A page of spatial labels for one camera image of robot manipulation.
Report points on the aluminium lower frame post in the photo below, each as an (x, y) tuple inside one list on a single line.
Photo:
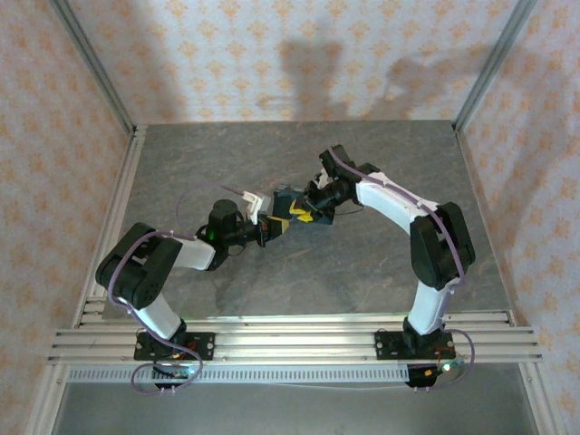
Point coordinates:
[(537, 399), (45, 399)]

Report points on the starry night print box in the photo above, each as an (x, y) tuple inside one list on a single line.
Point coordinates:
[(284, 206)]

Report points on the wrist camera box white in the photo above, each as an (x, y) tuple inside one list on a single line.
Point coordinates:
[(324, 179), (256, 204)]

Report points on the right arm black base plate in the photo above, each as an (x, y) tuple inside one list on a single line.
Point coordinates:
[(387, 346)]

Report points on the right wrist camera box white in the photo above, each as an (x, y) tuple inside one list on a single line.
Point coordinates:
[(324, 179)]

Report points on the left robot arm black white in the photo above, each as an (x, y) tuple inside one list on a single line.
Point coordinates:
[(136, 281)]

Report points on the wide aluminium mounting beam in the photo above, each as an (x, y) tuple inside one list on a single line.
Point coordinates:
[(294, 344)]

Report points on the narrow aluminium table edge rail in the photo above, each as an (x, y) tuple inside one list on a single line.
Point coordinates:
[(294, 321)]

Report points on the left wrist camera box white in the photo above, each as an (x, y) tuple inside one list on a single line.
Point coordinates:
[(256, 204)]

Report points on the aluminium upright frame post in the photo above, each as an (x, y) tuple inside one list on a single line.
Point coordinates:
[(491, 63), (93, 63)]

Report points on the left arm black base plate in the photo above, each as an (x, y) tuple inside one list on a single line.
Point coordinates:
[(204, 346)]

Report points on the aluminium table side rail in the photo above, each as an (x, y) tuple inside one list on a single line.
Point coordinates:
[(129, 163)]

